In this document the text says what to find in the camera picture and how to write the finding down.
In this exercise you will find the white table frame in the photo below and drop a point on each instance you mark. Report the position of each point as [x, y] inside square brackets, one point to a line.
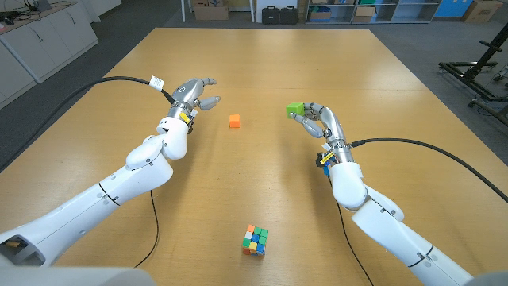
[183, 12]

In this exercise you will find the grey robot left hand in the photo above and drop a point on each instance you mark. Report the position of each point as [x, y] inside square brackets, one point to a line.
[190, 93]

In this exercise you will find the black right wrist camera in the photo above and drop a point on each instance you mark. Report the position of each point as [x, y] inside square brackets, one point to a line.
[319, 161]

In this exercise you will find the white low cabinet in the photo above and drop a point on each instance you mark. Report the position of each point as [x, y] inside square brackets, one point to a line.
[39, 43]

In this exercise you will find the orange magnetic block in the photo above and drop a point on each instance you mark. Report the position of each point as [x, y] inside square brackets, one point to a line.
[234, 121]

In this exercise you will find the green magnetic block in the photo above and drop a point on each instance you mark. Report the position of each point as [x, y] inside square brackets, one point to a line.
[294, 109]

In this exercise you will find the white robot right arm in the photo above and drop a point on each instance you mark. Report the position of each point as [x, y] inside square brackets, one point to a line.
[389, 226]

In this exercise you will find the large cardboard box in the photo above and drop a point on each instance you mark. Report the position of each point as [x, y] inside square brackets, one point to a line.
[211, 12]

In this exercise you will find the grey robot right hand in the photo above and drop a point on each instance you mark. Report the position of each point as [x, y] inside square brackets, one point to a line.
[331, 123]

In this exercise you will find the grey metal shelf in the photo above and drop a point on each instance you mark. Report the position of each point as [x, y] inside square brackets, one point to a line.
[412, 20]

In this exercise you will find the blue panel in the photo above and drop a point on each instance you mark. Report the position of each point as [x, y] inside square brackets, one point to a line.
[452, 8]

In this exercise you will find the black hard case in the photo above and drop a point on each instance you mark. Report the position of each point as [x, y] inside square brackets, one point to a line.
[271, 15]
[289, 15]

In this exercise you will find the cardboard box with label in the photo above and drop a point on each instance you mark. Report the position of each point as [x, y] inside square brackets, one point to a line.
[482, 11]

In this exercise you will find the small cardboard box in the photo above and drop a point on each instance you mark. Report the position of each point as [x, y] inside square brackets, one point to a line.
[365, 14]

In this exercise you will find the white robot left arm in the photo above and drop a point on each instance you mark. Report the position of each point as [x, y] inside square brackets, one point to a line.
[99, 198]

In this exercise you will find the black metal stand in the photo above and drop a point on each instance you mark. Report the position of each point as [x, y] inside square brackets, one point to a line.
[482, 59]

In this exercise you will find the multicolored puzzle cube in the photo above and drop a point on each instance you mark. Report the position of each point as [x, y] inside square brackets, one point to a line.
[255, 240]

